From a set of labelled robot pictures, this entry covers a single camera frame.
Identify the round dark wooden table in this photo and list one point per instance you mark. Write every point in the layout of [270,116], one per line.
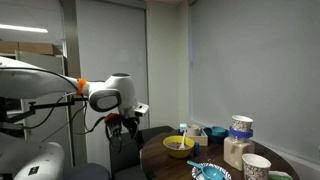
[166,166]

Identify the blue serving spoon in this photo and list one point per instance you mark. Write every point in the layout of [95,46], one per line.
[209,172]

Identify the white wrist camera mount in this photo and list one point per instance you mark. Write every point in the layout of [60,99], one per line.
[141,108]

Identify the brown cardboard boxes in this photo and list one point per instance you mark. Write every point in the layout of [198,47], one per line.
[30,47]

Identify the white plastic spoon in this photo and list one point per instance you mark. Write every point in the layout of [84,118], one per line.
[183,140]

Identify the small light blue carton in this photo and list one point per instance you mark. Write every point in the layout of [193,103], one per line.
[183,127]

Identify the dark grey upholstered chair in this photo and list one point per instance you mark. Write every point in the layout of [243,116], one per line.
[130,160]
[86,172]

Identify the green item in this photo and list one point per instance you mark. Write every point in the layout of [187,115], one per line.
[280,176]

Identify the dark blue bowl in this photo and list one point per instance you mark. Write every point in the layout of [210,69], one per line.
[215,138]

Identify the small dark blue cylinder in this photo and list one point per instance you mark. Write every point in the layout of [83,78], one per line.
[196,149]

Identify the patterned paper cup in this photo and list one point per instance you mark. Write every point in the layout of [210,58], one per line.
[256,168]
[242,123]

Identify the beige mug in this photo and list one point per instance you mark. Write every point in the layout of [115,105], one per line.
[192,130]

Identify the black metal bracket rod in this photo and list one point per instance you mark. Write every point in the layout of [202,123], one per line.
[50,105]

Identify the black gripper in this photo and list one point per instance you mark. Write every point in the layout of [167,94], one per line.
[115,125]

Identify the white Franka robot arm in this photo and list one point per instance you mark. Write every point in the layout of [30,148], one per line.
[110,86]

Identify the yellow cereal bowl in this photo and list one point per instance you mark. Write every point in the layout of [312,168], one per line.
[178,151]

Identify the beige wooden tray box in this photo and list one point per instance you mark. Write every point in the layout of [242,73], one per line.
[201,138]

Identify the blue patterned paper plate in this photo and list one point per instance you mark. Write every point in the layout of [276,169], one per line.
[226,173]

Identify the ceiling light strip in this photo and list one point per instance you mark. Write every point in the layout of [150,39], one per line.
[23,28]

